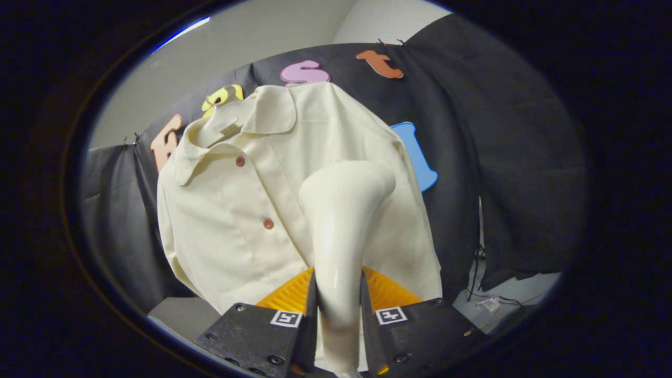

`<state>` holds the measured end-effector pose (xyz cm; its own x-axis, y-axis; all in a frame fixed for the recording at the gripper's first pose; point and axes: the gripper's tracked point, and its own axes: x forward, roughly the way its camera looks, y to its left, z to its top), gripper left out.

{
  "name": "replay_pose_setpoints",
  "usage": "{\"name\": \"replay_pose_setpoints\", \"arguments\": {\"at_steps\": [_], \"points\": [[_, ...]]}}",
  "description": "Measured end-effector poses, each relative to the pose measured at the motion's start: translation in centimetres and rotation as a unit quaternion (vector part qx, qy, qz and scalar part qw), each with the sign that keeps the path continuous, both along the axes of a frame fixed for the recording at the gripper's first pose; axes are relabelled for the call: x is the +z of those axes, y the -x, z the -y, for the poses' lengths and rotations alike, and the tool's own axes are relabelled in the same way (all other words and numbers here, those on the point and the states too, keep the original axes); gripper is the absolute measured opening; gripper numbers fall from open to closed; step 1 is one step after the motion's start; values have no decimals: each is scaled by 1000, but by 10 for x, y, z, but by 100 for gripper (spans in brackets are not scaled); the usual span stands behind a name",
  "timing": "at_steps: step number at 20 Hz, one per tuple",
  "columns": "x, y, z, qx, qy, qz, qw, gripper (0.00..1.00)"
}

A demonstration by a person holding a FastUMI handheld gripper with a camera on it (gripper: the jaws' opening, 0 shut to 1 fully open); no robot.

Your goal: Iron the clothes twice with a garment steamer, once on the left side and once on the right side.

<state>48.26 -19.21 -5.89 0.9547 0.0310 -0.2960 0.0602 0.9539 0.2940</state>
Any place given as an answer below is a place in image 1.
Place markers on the cream button-up shirt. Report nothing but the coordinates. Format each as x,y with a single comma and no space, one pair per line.
236,236

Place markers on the grey drawer cabinet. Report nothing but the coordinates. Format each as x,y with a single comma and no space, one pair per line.
184,315

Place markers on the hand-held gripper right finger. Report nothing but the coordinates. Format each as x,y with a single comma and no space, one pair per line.
367,336

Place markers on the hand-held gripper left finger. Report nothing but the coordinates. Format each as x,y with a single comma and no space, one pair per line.
311,336

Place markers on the white garment steamer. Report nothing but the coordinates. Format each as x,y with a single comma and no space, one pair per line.
341,236

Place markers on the white mannequin torso stand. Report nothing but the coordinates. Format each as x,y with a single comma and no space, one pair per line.
223,126

